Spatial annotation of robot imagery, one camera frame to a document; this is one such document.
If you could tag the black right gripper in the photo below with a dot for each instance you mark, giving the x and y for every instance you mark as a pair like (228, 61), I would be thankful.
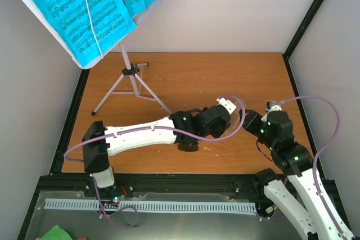
(250, 120)

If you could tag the black metronome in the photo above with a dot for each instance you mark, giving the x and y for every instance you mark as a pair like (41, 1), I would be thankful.
(188, 147)

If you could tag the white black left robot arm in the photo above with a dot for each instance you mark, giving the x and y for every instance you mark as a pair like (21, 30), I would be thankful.
(183, 128)

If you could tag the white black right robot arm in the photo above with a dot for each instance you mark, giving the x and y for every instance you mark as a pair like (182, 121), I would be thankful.
(315, 216)

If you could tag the white tripod music stand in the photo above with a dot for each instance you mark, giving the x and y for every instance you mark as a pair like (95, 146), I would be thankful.
(131, 70)

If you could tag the left blue sheet music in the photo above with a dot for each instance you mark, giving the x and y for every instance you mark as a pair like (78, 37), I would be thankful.
(89, 28)

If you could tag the green paper sheet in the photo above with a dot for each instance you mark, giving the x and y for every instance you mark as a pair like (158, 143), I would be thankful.
(56, 233)

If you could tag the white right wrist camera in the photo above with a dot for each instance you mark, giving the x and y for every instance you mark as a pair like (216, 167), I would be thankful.
(270, 106)

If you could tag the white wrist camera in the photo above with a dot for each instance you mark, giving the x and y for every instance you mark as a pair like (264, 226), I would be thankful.
(270, 106)
(227, 104)

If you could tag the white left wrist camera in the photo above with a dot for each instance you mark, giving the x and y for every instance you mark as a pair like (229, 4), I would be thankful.
(227, 104)

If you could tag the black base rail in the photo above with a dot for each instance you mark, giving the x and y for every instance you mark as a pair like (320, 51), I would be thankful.
(237, 186)

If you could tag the black right frame post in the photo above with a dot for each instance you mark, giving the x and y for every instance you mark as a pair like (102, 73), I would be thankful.
(305, 23)

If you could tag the light blue cable duct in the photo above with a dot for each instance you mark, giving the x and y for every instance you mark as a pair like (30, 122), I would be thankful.
(172, 207)

